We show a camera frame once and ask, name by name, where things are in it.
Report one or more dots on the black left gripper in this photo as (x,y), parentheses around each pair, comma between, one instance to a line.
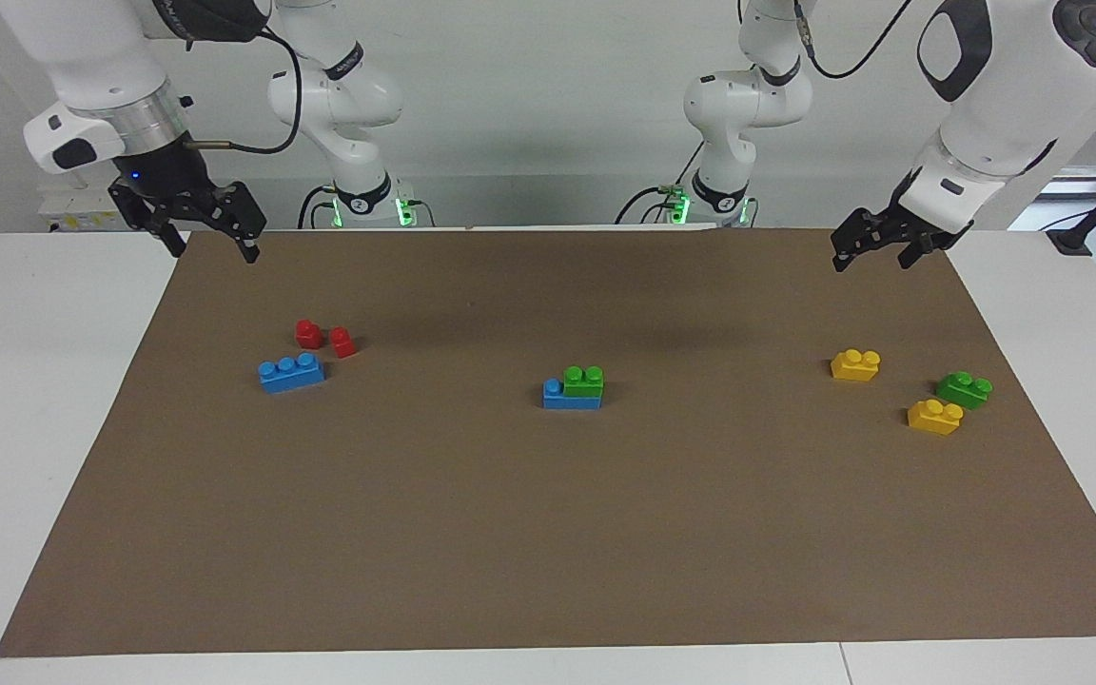
(900,226)

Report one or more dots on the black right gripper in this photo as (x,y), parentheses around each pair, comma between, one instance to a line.
(172,195)

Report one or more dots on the green two-stud toy brick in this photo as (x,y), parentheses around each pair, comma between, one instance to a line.
(964,390)
(584,382)

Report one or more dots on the blue three-stud toy brick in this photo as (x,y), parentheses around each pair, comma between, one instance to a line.
(567,400)
(291,373)

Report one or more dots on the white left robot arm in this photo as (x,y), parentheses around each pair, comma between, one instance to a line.
(1005,95)

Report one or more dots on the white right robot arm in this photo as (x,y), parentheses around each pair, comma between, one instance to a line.
(101,57)

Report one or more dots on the yellow two-stud toy brick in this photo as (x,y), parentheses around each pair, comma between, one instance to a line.
(855,365)
(934,418)

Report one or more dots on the red small toy brick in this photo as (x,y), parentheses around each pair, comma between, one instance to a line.
(308,334)
(343,342)

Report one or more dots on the white power strip box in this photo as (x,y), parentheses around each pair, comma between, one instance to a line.
(77,214)

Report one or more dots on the brown table mat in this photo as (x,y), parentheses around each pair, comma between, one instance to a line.
(548,523)

